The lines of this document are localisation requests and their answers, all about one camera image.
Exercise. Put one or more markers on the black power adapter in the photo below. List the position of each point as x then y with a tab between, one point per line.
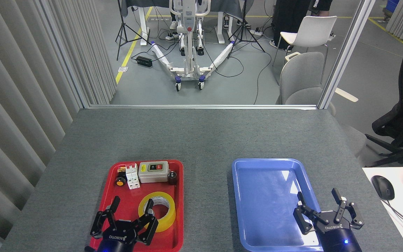
144	61

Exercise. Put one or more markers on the blue plastic tray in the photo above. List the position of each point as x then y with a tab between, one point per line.
264	196

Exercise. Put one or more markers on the silver aluminium post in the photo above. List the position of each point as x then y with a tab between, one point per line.
348	49

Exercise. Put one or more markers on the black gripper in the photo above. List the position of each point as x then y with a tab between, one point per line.
117	241
338	239

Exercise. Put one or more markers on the black and orange push button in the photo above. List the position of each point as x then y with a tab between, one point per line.
120	181

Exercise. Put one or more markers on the grey upholstered chair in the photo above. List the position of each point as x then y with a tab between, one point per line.
299	77

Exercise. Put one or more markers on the white desk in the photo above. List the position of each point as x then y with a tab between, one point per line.
401	189

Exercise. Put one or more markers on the grey push button switch box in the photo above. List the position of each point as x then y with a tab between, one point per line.
152	175

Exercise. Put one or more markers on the red plastic tray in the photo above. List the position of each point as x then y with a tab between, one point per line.
128	199

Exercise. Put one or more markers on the white power strip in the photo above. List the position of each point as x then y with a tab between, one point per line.
256	33

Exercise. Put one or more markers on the white circuit breaker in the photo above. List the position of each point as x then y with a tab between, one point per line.
132	176

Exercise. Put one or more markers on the white plastic chair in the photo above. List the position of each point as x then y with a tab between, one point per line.
310	31

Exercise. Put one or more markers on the blue bin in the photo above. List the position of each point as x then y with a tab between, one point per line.
392	6

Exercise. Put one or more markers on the white wheeled stand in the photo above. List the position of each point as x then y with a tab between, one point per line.
187	66

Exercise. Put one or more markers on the yellow tape roll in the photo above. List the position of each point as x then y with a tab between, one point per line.
168	217

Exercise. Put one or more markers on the black tripod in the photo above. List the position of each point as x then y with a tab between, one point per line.
122	24
244	24

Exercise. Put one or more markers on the black round knob switch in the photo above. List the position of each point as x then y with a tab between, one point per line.
172	176

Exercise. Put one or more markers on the black computer mouse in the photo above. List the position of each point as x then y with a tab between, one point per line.
383	187

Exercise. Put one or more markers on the person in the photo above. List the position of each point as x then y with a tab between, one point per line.
285	14

